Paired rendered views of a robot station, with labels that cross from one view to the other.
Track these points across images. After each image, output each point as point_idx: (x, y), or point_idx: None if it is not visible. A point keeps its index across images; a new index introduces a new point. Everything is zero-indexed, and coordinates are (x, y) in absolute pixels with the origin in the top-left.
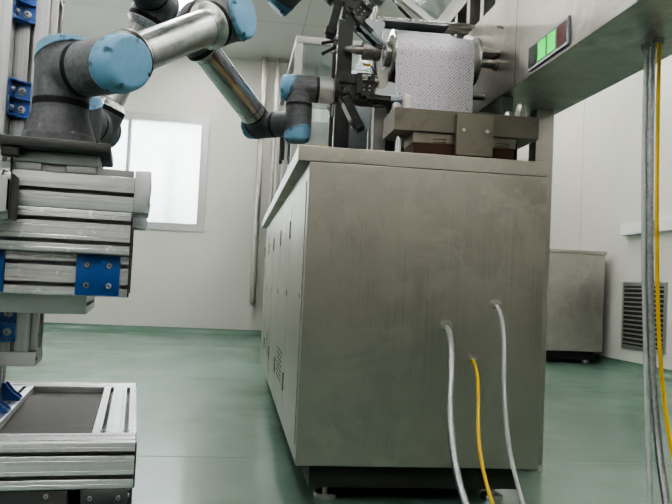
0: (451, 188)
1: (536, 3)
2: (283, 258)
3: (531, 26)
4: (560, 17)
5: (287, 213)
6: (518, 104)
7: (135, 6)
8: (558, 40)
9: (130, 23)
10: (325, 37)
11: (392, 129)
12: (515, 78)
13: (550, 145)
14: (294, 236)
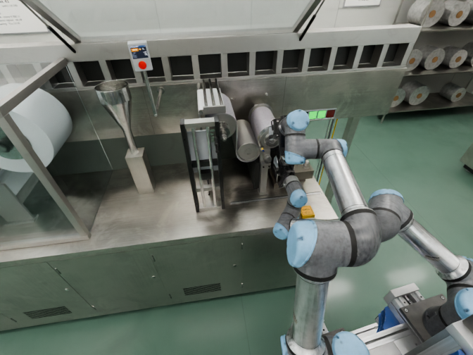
0: None
1: (307, 94)
2: (191, 260)
3: (300, 102)
4: (328, 106)
5: (205, 244)
6: None
7: (337, 268)
8: (327, 115)
9: (328, 282)
10: (281, 155)
11: (309, 178)
12: None
13: None
14: (270, 245)
